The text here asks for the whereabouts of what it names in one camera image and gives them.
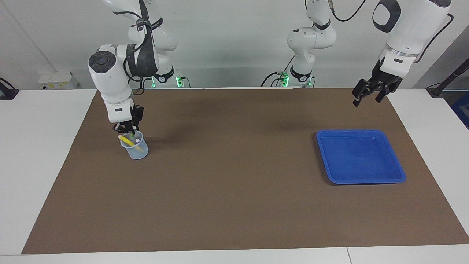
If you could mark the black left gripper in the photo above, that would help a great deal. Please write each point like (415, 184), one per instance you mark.
(386, 79)

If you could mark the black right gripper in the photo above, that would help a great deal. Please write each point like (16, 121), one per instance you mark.
(131, 119)

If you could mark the green pen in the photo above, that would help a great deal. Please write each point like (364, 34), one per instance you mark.
(130, 136)

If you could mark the yellow pen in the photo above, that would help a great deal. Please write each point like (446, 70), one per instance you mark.
(126, 139)

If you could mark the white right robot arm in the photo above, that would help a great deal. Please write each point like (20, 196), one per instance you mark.
(110, 80)

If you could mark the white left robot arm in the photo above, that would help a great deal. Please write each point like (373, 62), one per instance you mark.
(410, 25)

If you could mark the translucent plastic cup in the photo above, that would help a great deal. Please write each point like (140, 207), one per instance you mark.
(138, 154)

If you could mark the black stand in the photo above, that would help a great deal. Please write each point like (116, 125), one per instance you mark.
(438, 89)

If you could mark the blue plastic tray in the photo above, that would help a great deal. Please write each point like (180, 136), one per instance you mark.
(359, 157)

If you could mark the blue box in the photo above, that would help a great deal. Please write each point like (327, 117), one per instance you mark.
(462, 110)

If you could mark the black table clamp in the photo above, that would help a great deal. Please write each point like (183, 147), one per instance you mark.
(7, 93)

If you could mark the brown table mat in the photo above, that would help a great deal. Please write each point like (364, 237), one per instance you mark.
(234, 201)

